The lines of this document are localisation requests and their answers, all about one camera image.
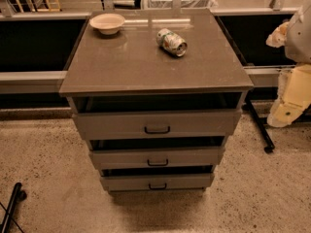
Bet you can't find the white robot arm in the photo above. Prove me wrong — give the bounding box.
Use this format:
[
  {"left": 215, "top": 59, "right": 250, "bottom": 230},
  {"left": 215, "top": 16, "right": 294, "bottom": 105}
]
[{"left": 266, "top": 1, "right": 311, "bottom": 127}]

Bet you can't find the crushed green white can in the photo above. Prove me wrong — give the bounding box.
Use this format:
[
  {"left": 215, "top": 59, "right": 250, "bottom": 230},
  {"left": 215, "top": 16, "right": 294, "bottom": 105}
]
[{"left": 156, "top": 28, "right": 188, "bottom": 57}]

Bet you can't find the white paper bowl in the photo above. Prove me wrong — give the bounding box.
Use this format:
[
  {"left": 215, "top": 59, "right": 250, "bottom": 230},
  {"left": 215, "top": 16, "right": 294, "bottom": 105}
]
[{"left": 89, "top": 14, "right": 125, "bottom": 35}]

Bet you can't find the grey middle drawer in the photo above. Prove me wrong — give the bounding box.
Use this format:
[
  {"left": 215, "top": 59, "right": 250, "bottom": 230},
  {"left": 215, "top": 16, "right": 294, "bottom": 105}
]
[{"left": 89, "top": 147, "right": 225, "bottom": 170}]

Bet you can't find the grey top drawer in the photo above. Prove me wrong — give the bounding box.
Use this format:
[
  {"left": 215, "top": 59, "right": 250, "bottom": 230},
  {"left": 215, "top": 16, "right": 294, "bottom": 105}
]
[{"left": 73, "top": 110, "right": 241, "bottom": 140}]

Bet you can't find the grey drawer cabinet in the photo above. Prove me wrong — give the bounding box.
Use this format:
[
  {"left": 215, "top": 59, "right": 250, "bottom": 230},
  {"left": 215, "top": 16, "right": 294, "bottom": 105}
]
[{"left": 58, "top": 9, "right": 255, "bottom": 193}]

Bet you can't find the grey drawer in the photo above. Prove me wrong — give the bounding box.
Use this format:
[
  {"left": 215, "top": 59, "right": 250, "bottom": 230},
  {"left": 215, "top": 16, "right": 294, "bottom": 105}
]
[
  {"left": 73, "top": 110, "right": 241, "bottom": 140},
  {"left": 100, "top": 174, "right": 214, "bottom": 192},
  {"left": 89, "top": 147, "right": 225, "bottom": 170}
]

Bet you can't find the grey bottom drawer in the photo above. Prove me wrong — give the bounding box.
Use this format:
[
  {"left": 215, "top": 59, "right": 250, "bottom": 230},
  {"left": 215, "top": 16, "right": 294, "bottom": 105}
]
[{"left": 100, "top": 174, "right": 214, "bottom": 192}]

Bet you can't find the black tripod leg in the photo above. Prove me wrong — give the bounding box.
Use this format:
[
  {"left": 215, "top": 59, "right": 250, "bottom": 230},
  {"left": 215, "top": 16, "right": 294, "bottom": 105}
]
[{"left": 0, "top": 183, "right": 27, "bottom": 233}]

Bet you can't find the black metal stand leg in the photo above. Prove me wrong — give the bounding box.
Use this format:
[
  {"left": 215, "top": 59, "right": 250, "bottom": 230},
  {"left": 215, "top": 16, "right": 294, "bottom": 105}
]
[{"left": 242, "top": 93, "right": 311, "bottom": 154}]

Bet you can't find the white wire basket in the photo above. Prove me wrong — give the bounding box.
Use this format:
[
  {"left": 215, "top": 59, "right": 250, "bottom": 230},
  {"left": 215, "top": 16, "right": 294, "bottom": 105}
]
[{"left": 141, "top": 0, "right": 218, "bottom": 10}]

